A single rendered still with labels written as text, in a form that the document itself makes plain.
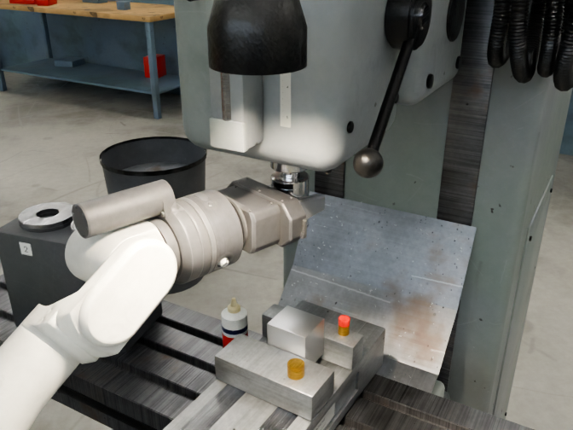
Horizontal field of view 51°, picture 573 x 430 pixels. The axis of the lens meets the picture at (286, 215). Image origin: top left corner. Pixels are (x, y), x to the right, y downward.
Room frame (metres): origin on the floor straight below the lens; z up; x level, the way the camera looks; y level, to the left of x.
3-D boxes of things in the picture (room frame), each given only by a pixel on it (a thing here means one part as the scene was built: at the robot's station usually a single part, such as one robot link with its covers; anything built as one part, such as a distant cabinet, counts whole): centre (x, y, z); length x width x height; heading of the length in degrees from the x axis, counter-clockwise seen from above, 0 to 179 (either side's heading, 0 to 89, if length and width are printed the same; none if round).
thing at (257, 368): (0.63, 0.02, 1.01); 0.15 x 0.06 x 0.04; 58
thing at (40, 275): (0.88, 0.34, 1.02); 0.22 x 0.12 x 0.20; 71
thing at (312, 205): (0.66, -0.03, 1.23); 0.06 x 0.02 x 0.03; 133
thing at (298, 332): (0.68, -0.01, 1.03); 0.06 x 0.05 x 0.06; 58
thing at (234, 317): (0.78, 0.08, 0.97); 0.04 x 0.04 x 0.11
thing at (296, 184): (0.68, 0.00, 1.26); 0.05 x 0.05 x 0.01
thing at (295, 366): (0.61, -0.01, 1.04); 0.02 x 0.02 x 0.02
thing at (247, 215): (0.62, 0.06, 1.23); 0.13 x 0.12 x 0.10; 43
